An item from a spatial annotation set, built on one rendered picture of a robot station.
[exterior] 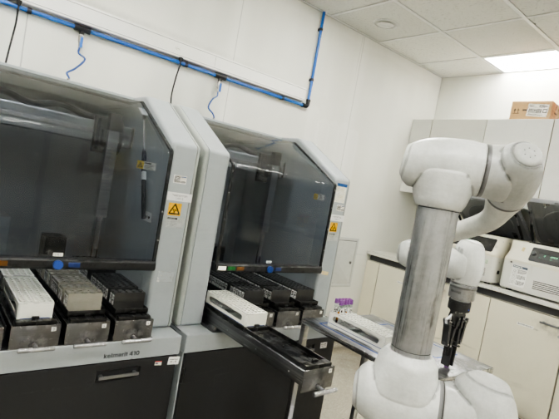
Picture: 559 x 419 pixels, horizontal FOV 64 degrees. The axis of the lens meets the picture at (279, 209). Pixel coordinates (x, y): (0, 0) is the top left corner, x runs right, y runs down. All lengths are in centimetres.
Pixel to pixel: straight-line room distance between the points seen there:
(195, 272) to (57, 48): 147
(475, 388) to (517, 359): 241
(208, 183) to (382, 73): 270
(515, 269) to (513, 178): 248
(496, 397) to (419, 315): 25
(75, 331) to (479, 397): 117
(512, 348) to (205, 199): 257
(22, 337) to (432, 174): 124
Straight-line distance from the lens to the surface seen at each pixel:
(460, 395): 125
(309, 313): 213
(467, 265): 165
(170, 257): 174
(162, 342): 174
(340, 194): 223
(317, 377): 150
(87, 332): 162
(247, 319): 170
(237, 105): 315
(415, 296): 117
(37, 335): 158
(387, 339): 171
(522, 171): 115
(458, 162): 114
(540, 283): 356
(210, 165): 176
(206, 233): 179
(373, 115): 409
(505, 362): 368
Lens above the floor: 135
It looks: 3 degrees down
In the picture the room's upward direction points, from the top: 10 degrees clockwise
